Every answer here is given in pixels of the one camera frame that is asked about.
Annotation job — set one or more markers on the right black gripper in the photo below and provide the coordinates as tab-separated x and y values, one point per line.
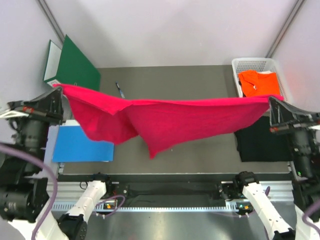
285	115

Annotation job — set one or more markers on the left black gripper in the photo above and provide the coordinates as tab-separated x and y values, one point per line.
47	106

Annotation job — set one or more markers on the pink red t shirt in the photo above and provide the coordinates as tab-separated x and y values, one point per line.
160	123

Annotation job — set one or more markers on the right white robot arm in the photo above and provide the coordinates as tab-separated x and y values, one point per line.
306	203

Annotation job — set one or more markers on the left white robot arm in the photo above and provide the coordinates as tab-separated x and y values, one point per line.
28	187

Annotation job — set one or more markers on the black folded t shirt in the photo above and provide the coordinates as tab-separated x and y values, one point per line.
256	143

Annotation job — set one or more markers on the green lever arch binder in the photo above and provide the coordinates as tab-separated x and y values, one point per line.
68	65

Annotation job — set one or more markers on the orange t shirt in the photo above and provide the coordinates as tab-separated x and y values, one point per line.
255	84

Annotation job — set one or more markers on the blue paper folder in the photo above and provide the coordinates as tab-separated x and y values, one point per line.
73	146

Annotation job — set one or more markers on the white plastic basket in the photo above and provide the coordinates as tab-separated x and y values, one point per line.
260	64

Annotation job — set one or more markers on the blue pen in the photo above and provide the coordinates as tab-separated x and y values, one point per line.
120	91

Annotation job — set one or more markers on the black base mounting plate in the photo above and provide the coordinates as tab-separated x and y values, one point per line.
166	190

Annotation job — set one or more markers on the aluminium rail frame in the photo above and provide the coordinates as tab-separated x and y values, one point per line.
111	220

